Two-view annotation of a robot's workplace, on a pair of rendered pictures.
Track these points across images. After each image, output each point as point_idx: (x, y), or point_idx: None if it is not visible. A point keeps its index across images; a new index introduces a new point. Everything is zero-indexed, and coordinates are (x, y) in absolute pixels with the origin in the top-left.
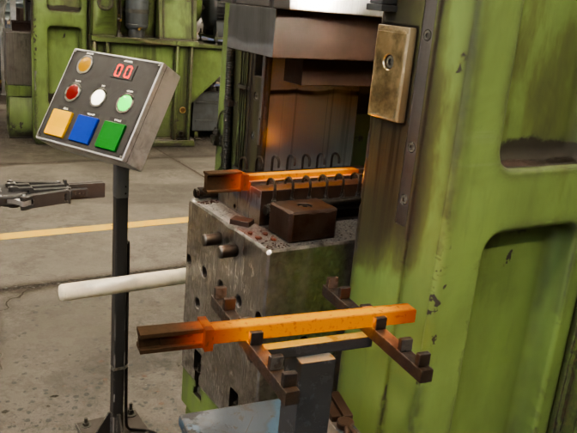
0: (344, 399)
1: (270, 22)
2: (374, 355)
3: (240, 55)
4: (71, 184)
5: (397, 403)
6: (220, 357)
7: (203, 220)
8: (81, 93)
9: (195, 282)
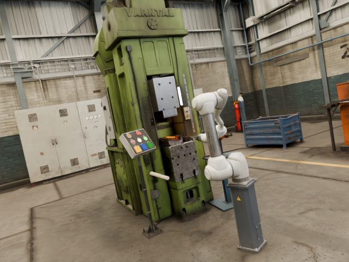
0: None
1: (175, 110)
2: (197, 153)
3: (146, 123)
4: (192, 136)
5: (202, 156)
6: (188, 168)
7: (175, 147)
8: (135, 141)
9: (176, 161)
